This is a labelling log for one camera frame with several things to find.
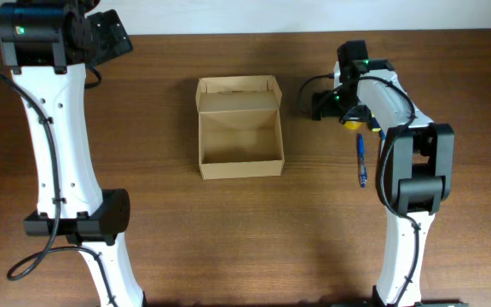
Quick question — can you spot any yellow adhesive tape roll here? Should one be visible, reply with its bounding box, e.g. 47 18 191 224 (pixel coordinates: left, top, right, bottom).
344 121 362 130

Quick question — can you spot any blue ballpoint pen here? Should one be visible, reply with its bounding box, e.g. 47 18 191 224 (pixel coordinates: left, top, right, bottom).
357 134 368 188

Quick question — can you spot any brown cardboard box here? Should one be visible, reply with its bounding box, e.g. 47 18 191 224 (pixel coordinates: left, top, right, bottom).
195 75 285 180

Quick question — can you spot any yellow highlighter marker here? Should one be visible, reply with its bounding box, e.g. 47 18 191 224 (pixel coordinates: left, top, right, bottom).
369 113 381 132

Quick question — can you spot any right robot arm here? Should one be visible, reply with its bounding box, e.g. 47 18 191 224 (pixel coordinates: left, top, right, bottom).
310 40 455 306

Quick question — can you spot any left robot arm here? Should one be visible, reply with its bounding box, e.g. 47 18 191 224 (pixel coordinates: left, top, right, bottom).
0 1 147 306

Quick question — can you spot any right black cable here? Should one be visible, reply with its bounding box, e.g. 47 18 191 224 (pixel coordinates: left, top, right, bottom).
297 72 425 307

